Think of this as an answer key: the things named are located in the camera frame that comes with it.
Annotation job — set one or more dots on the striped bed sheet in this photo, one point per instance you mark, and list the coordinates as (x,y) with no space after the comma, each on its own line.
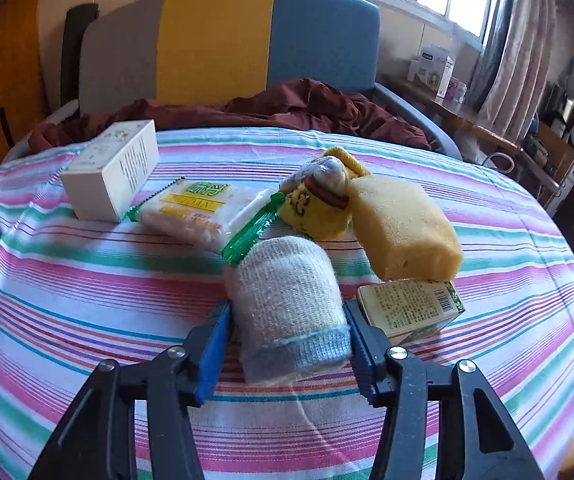
(73,293)

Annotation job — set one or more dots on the green cream small box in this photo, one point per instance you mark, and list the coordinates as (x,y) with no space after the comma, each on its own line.
(409,310)

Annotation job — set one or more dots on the white box on desk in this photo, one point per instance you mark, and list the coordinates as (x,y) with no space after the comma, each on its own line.
(432,70)

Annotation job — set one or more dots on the yellow cartoon sock roll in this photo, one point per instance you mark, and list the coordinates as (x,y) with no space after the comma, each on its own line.
(317,200)

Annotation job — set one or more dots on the maroon blanket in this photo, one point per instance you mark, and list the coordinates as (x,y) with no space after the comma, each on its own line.
(299,104)

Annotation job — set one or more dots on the wooden desk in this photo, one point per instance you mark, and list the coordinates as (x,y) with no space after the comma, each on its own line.
(455,117)

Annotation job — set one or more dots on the white tall carton box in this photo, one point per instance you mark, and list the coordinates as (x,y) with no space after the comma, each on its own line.
(102,181)

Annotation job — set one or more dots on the white knitted sock roll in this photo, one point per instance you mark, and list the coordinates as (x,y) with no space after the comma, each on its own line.
(287,306)

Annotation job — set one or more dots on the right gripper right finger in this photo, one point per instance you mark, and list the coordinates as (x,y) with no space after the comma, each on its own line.
(478,439)

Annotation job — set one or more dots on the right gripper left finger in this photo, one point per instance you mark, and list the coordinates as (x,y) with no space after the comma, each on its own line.
(95,438)

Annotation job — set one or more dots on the pink curtain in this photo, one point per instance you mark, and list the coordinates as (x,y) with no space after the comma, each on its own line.
(510,78)

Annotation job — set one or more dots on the green white snack packet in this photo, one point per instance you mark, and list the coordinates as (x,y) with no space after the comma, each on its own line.
(224,218)

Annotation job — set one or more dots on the grey yellow blue headboard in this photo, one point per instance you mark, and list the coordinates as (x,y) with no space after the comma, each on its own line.
(204,52)

